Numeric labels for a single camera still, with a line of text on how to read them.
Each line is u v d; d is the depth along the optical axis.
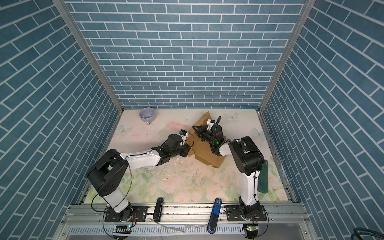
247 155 0.54
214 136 0.76
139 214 0.74
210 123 0.92
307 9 0.72
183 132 0.81
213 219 0.71
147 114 1.14
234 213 0.74
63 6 0.70
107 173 0.46
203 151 0.94
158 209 0.73
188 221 0.73
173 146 0.71
